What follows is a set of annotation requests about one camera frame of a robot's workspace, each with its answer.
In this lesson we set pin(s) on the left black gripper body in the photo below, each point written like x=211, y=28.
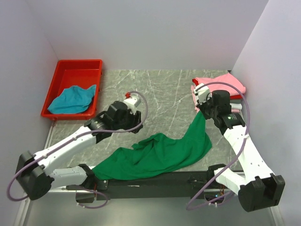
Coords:
x=130, y=121

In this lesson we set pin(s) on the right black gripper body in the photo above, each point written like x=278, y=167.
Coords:
x=208, y=110

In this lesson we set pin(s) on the green t shirt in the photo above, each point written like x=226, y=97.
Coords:
x=157, y=154

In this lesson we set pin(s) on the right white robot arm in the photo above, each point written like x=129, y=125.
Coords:
x=259, y=188

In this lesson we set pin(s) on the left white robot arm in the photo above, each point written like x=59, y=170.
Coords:
x=38, y=173

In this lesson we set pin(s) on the folded grey t shirt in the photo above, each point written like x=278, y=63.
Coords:
x=236, y=101

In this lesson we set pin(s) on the folded white t shirt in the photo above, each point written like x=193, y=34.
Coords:
x=236, y=106

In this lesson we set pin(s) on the folded red t shirt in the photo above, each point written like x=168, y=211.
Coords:
x=235, y=97

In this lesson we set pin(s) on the folded light pink t shirt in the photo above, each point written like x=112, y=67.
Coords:
x=213, y=88

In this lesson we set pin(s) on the blue t shirt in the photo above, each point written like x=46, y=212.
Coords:
x=73, y=100

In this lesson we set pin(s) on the red plastic bin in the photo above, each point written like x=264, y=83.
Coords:
x=83, y=73

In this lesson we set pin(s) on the black base beam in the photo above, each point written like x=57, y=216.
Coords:
x=168, y=185

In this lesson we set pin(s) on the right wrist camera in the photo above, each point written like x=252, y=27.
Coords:
x=201, y=93

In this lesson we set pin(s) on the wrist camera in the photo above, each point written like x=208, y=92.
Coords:
x=132, y=102
x=201, y=93

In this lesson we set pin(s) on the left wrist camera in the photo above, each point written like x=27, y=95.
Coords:
x=132, y=102

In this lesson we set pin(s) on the aluminium frame rail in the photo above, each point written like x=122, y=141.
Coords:
x=58, y=208

